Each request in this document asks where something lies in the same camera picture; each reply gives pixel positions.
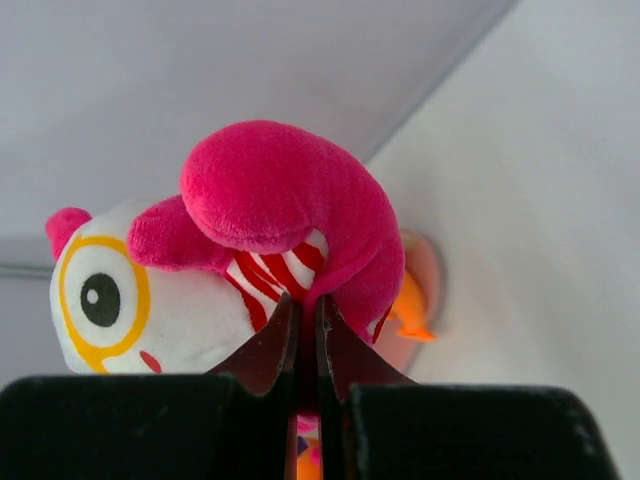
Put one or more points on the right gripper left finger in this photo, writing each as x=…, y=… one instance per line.
x=234, y=422

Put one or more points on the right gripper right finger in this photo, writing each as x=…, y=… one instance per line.
x=376, y=423

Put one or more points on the orange shark plush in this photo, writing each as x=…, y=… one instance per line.
x=400, y=337

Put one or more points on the white glasses plush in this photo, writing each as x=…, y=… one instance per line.
x=265, y=211

